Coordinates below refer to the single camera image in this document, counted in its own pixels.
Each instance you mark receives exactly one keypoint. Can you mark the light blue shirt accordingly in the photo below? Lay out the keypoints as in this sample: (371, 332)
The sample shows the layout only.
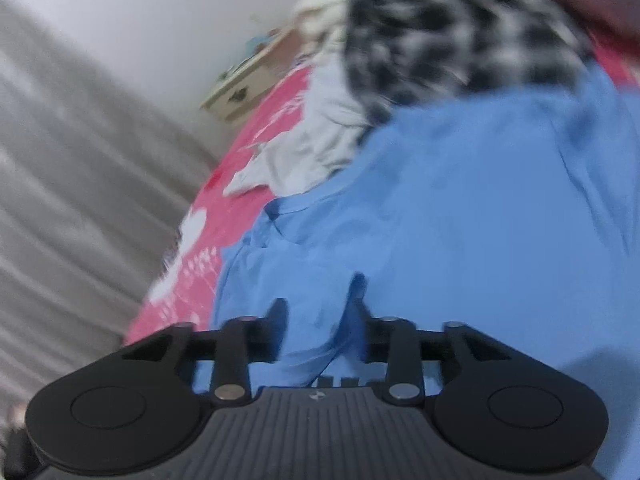
(475, 210)

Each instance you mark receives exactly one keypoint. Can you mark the black white plaid shirt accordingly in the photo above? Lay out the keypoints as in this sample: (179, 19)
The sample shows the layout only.
(450, 35)

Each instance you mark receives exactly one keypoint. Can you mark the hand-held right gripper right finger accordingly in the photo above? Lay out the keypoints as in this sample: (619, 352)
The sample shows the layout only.
(372, 340)

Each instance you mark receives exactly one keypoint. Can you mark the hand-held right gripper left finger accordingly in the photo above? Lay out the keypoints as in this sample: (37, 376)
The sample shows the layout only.
(277, 330)

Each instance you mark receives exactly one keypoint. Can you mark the white garment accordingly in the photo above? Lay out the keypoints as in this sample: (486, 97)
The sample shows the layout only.
(320, 150)

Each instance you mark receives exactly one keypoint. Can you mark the grey curtain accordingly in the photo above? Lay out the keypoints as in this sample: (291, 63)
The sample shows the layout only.
(75, 185)

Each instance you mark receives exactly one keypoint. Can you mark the cream bedside cabinet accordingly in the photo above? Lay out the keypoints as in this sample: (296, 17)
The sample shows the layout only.
(250, 80)

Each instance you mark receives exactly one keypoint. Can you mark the cream fleece garment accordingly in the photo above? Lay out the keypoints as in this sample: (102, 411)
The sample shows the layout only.
(325, 5)

